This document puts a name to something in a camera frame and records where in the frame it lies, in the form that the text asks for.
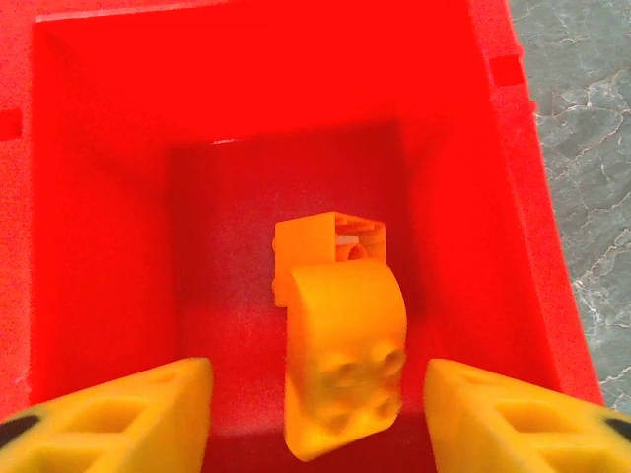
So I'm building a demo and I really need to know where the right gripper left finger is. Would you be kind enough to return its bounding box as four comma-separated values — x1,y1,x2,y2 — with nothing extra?
0,357,214,473

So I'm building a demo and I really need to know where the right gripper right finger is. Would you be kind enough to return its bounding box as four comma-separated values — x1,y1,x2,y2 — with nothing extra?
423,358,631,473

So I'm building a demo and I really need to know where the orange curved lego brick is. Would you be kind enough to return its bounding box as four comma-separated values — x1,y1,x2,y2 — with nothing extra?
284,262,409,463

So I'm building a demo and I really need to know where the orange square lego brick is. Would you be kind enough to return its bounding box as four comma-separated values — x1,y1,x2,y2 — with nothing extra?
272,210,388,306

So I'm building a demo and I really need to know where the red three-compartment bin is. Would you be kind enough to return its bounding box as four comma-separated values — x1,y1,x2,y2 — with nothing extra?
0,0,605,473

